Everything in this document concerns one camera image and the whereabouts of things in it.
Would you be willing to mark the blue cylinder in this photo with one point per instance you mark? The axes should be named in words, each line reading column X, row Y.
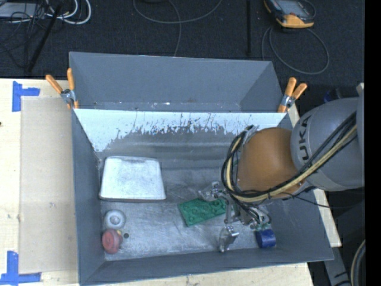
column 265, row 239

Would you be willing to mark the white rectangular tray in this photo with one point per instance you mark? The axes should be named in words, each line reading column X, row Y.
column 132, row 179

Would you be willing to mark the dark green flat block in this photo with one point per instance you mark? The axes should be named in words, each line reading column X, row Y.
column 198, row 212

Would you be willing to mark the grey metal bin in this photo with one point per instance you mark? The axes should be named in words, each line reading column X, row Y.
column 178, row 85

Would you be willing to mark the red round wheel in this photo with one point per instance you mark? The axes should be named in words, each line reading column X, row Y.
column 111, row 241

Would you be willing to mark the pale wood board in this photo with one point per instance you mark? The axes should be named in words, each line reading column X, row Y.
column 44, row 174

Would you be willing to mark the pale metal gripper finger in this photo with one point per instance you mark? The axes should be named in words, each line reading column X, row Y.
column 227, row 234
column 213, row 192

